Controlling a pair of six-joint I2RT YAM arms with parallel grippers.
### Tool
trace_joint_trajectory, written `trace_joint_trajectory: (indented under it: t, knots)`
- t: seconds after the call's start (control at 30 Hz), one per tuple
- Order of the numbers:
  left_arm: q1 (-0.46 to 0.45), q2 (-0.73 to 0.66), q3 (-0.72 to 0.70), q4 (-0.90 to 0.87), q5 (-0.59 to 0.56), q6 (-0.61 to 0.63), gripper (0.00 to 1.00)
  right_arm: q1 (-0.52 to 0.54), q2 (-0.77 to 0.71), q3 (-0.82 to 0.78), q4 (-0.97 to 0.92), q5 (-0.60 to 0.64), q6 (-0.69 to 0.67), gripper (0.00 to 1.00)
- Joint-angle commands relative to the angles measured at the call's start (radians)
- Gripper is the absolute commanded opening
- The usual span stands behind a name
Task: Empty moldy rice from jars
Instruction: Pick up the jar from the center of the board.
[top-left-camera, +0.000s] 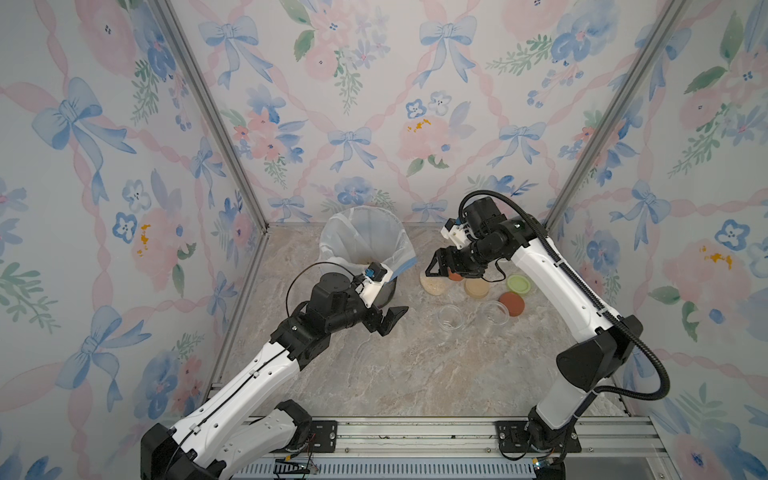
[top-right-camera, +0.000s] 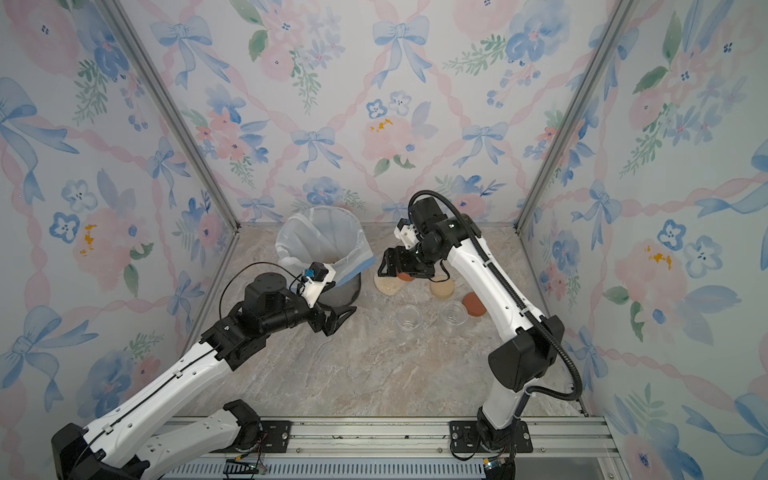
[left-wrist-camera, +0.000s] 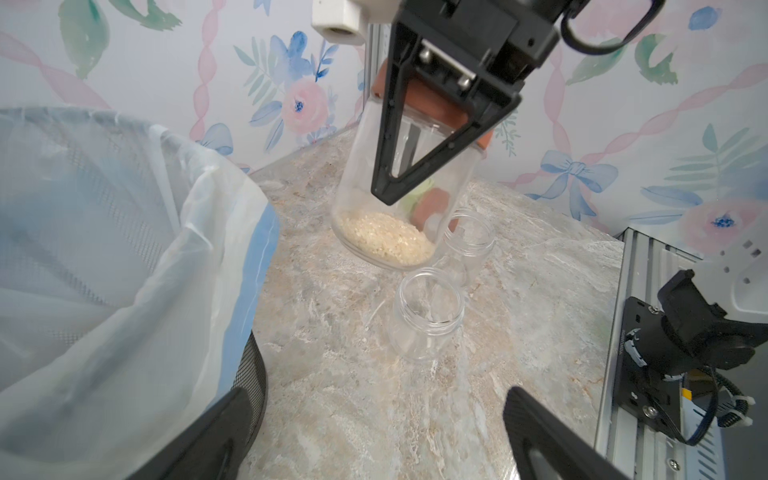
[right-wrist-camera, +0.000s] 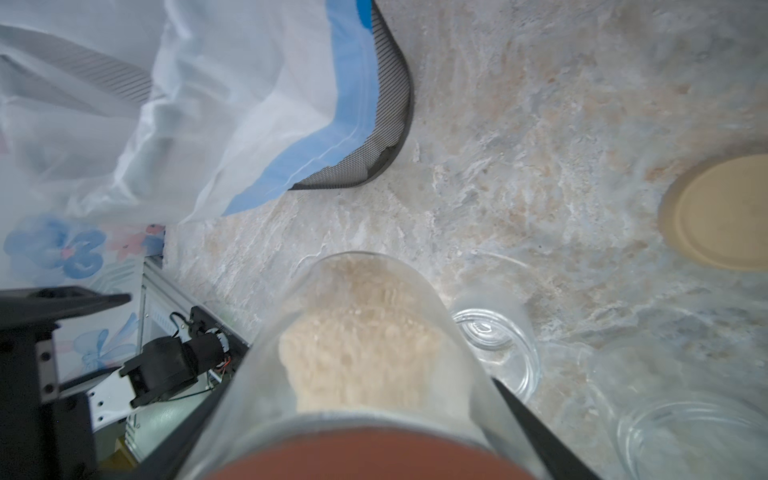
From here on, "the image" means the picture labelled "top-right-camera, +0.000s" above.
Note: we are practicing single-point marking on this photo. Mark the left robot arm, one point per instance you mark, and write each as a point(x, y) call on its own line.
point(125, 442)

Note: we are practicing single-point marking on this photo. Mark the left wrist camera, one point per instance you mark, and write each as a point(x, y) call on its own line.
point(314, 281)

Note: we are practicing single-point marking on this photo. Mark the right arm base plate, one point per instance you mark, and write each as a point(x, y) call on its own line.
point(475, 437)

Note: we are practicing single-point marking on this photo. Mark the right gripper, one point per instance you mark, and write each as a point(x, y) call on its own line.
point(404, 265)

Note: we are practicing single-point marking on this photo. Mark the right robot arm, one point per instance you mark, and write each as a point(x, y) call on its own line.
point(503, 407)

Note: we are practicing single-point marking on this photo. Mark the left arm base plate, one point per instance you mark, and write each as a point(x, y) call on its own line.
point(270, 436)

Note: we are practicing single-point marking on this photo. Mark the white trash bag liner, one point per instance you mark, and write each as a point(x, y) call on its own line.
point(327, 235)

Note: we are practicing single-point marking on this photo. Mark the aluminium front rail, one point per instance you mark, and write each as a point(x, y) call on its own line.
point(413, 448)

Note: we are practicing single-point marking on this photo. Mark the black mesh trash bin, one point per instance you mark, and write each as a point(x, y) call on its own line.
point(342, 295)

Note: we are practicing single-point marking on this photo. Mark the glass jar with rice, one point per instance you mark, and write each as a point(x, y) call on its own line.
point(408, 318)

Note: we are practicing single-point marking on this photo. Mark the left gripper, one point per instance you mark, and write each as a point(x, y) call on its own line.
point(333, 323)

